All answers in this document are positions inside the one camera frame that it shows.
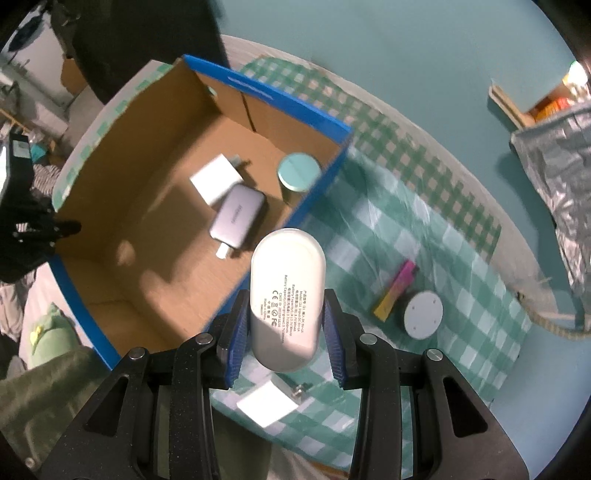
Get wooden board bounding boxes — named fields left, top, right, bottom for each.
left=488, top=83, right=539, bottom=130

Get olive green trousers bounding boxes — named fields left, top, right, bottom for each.
left=0, top=346, right=273, bottom=480

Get green plush toy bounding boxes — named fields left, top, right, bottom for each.
left=25, top=302, right=79, bottom=370

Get pink and yellow stick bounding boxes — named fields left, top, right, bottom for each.
left=373, top=259, right=416, bottom=322

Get teal round tin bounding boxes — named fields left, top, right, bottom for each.
left=277, top=152, right=321, bottom=208

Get beige rope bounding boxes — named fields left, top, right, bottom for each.
left=517, top=272, right=591, bottom=342

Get light green checked plastic sheet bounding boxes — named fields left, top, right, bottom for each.
left=210, top=143, right=532, bottom=467

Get striped cloth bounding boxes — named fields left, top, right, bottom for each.
left=30, top=164, right=63, bottom=197

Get grey rectangular power bank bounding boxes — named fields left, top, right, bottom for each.
left=210, top=185, right=269, bottom=259

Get orange packet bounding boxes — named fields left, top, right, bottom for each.
left=538, top=95, right=573, bottom=121

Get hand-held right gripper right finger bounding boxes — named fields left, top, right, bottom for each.
left=322, top=288, right=529, bottom=480

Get blue cardboard box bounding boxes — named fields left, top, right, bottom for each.
left=51, top=54, right=354, bottom=370

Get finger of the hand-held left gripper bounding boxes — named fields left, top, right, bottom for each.
left=0, top=217, right=82, bottom=282
left=11, top=187, right=56, bottom=220

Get silver foil sheet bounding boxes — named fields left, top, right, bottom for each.
left=510, top=99, right=591, bottom=335

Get grey round speaker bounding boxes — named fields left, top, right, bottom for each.
left=400, top=290, right=445, bottom=339

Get brown cardboard carton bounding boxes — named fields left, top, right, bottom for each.
left=60, top=55, right=88, bottom=95

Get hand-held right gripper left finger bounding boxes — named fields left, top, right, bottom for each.
left=39, top=290, right=250, bottom=480

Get white charger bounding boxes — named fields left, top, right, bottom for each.
left=189, top=154, right=247, bottom=208
left=236, top=376, right=311, bottom=428

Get white oval power bank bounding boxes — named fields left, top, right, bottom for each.
left=249, top=228, right=327, bottom=372

